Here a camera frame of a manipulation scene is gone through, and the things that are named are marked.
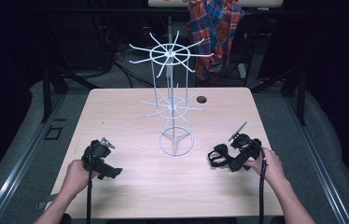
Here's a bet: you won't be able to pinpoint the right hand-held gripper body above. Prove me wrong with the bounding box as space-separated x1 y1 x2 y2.
228 120 263 161

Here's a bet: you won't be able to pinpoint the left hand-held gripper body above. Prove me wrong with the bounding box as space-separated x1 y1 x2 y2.
81 136 117 175

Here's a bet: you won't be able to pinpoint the black bow tie with strap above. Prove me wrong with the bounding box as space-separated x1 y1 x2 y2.
207 143 236 169

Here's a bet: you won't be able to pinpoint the person's right hand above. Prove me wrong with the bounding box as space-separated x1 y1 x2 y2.
243 147 286 189

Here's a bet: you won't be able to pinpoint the person's left hand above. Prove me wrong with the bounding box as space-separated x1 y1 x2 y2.
60 159 100 198

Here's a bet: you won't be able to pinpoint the black metal stand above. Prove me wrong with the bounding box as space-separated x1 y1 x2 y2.
40 60 100 123
250 66 308 127

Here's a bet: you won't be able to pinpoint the red blue plaid cloth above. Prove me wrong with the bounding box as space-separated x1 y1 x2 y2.
187 0 245 84

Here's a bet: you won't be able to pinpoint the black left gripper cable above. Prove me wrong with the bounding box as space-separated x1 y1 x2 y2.
86 148 94 224

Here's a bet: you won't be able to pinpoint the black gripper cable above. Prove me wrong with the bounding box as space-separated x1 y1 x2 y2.
251 139 269 224
86 148 94 224

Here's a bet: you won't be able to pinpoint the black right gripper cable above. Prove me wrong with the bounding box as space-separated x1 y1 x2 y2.
251 139 269 224

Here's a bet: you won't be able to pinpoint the black rectangular floor frame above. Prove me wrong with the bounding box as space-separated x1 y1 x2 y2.
43 125 64 141

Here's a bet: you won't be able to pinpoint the aluminium floor rail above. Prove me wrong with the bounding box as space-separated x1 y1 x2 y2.
283 94 349 224
0 92 68 224

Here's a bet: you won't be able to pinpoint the black floor cables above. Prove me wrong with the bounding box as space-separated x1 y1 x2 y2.
112 41 156 89

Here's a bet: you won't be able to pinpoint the white wire display rack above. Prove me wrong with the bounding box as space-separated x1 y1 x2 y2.
128 30 215 157

